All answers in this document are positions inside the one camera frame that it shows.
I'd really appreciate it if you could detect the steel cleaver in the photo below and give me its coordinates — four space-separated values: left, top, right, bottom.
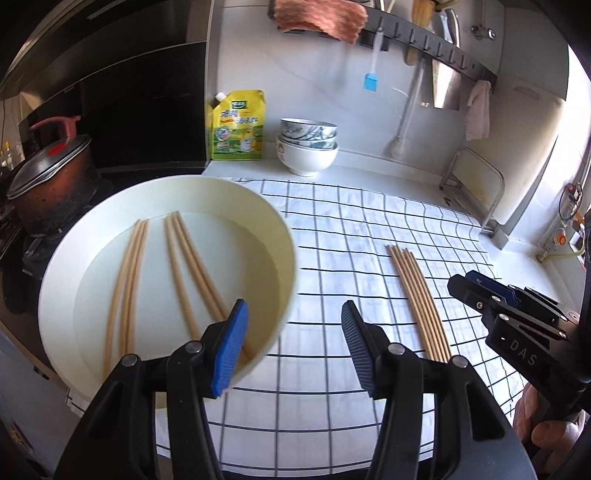
431 9 462 110

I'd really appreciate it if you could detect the metal board rack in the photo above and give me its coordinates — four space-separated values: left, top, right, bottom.
438 147 506 234

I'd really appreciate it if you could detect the white long-handled brush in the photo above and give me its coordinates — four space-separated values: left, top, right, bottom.
384 65 426 160

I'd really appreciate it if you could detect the dark cooking pot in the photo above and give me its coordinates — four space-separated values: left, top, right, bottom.
16 148 100 237

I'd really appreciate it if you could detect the blue patterned bowl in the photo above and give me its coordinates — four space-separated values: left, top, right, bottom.
280 117 338 141
277 134 339 151

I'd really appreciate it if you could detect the plain white bowl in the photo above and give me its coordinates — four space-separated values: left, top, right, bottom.
276 138 339 177

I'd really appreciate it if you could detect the white hanging towel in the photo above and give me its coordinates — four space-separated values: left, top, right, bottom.
464 79 492 141

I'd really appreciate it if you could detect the large white cutting board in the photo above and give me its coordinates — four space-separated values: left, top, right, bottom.
489 85 566 227

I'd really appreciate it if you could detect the wooden chopstick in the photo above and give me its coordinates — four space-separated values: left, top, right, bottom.
102 219 143 379
164 217 201 344
121 220 149 358
175 211 254 363
170 213 232 324

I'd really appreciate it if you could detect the black range hood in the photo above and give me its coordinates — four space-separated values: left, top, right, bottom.
0 0 213 174

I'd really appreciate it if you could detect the yellow detergent pouch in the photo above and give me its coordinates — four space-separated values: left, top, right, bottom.
210 89 267 162

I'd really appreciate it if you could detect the orange dish rag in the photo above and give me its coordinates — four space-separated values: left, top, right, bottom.
268 0 369 45

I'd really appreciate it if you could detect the wooden spoon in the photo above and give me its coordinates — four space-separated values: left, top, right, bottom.
405 0 435 65

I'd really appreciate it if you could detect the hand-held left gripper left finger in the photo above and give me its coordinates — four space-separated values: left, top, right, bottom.
53 299 250 480

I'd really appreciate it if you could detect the row of wooden chopsticks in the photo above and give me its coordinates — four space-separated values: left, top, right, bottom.
387 244 452 363

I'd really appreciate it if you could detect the person's right hand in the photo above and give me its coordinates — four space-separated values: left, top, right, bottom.
512 384 586 459

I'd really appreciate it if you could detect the pot lid with red handle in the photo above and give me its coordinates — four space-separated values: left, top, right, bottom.
7 115 93 200

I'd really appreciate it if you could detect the yellow gas hose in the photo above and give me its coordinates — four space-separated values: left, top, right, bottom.
538 240 587 260

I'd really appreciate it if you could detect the white round basin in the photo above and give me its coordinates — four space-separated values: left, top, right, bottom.
38 175 298 401

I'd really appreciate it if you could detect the blue silicone basting brush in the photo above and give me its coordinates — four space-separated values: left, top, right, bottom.
363 28 386 92

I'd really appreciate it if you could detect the grey wall hook rail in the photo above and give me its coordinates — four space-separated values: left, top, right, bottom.
360 9 497 88

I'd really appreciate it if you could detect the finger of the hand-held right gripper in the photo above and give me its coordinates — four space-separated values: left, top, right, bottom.
464 271 523 309
447 274 505 325

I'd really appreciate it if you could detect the gas stove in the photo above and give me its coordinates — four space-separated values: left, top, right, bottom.
0 203 100 319

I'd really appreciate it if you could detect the white black checked cloth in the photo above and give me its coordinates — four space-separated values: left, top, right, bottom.
65 178 520 480

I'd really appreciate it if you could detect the window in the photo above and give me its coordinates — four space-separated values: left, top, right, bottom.
567 44 591 158

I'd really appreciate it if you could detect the black cable loop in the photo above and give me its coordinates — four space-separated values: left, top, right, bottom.
560 182 585 220

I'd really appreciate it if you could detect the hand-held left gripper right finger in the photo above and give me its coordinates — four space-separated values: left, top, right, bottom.
341 300 527 480

